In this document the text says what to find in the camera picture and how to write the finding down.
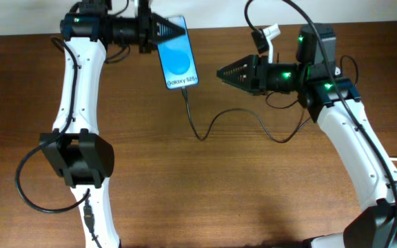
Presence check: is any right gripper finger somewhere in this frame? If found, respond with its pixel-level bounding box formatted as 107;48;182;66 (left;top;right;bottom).
222;81;253;95
216;54;254;92

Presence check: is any black USB charging cable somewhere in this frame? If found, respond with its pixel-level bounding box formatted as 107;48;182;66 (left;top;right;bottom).
180;54;360;144

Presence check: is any blue Galaxy smartphone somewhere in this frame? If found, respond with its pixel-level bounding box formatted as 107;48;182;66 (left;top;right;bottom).
157;15;199;90

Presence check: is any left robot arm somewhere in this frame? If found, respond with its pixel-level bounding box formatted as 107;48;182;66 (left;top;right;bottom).
40;1;186;247

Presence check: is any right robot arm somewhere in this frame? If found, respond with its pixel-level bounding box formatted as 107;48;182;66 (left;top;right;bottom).
216;23;397;247

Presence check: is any left black camera cable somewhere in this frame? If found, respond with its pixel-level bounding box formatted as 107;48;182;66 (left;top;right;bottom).
14;36;130;248

